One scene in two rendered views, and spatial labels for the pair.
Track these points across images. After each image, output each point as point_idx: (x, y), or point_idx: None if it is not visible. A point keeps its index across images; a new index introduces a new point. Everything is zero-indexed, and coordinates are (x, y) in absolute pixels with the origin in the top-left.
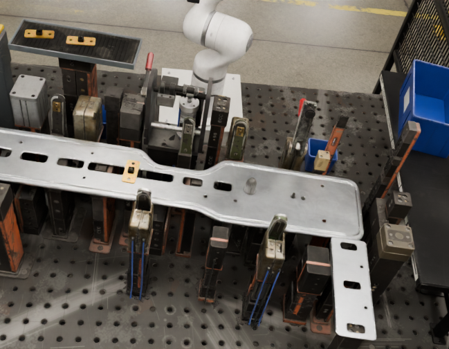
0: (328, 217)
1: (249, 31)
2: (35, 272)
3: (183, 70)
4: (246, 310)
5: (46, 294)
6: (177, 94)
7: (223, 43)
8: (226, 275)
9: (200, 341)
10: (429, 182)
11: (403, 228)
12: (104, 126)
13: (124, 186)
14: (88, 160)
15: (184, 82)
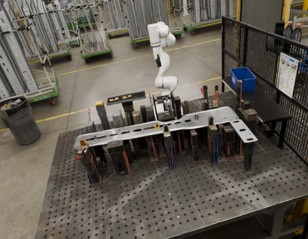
0: (225, 117)
1: (176, 78)
2: (136, 173)
3: (157, 104)
4: (211, 158)
5: (143, 177)
6: (162, 99)
7: (169, 84)
8: (200, 153)
9: (200, 173)
10: (252, 98)
11: (250, 109)
12: None
13: (157, 130)
14: (142, 128)
15: (159, 107)
